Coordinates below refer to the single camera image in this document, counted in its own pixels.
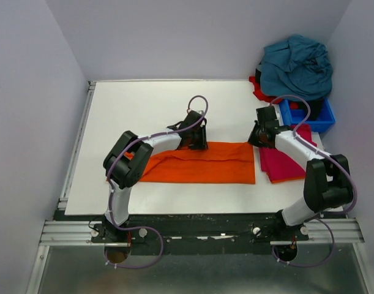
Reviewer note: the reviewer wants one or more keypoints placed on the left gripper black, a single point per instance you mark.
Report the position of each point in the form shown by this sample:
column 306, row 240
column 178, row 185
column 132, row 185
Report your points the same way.
column 201, row 138

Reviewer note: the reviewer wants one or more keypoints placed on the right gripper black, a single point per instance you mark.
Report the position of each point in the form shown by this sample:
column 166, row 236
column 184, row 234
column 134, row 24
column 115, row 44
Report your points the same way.
column 255, row 136

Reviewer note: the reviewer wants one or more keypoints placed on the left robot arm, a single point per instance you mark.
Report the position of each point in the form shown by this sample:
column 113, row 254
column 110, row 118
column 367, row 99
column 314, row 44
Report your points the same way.
column 125, row 163

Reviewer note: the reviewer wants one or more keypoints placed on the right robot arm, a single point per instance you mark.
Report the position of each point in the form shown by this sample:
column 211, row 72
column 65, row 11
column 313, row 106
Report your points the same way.
column 327, row 182

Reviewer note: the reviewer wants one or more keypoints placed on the red crumpled t shirt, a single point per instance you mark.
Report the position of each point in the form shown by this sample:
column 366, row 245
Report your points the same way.
column 262, row 97

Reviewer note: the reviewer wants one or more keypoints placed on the folded magenta t shirt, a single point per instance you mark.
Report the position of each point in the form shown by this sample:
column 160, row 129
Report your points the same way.
column 277, row 164

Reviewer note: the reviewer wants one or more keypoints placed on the blue plastic bin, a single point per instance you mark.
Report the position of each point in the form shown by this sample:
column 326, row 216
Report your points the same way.
column 293, row 117

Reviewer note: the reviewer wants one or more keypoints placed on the teal crumpled t shirt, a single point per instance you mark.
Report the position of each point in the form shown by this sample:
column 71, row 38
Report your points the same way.
column 297, row 66

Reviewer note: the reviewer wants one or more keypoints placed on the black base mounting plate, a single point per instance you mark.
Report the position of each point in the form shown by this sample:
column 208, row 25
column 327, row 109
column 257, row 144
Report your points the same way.
column 156, row 235

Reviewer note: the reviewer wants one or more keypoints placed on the aluminium extrusion rail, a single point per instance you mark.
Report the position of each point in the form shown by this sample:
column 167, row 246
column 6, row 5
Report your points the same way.
column 78, row 233

